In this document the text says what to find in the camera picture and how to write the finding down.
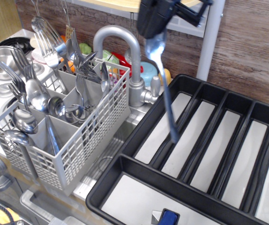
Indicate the steel spoon lower left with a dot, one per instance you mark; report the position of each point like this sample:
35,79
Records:
16,136

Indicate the big steel spoon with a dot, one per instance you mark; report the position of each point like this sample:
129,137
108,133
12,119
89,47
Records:
154,48

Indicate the blue clamp object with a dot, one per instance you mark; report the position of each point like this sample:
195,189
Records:
164,217

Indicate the yellow toy corn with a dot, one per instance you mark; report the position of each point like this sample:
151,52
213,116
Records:
167,77

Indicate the black plastic cutlery tray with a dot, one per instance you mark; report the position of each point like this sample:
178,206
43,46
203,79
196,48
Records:
216,174

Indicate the steel forks cluster back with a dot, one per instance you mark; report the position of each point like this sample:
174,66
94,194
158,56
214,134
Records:
81,63

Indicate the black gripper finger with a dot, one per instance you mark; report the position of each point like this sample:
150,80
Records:
154,16

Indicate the steel spoon near faucet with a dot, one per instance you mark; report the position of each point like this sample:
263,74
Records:
104,79

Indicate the light blue toy pot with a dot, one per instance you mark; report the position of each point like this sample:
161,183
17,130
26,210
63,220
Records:
148,72

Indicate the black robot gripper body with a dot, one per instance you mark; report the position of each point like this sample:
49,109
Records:
192,17

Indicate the red toy vegetable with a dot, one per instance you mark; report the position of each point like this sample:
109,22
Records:
122,60

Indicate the steel forks left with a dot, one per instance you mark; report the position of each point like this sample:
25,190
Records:
23,65

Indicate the grey plastic cutlery basket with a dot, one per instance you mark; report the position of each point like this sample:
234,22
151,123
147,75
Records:
79,146

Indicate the small round steel spoon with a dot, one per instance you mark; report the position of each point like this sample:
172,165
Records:
56,108

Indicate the large steel spoon centre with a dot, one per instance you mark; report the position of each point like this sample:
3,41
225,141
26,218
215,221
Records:
38,95

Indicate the grey toy faucet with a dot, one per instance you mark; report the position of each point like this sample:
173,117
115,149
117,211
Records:
138,95

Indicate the green toy vegetable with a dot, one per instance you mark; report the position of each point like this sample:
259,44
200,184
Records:
108,56

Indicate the steel spoon front left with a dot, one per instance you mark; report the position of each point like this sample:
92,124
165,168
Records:
25,121

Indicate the large steel fork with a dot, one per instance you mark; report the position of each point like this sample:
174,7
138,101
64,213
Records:
50,56

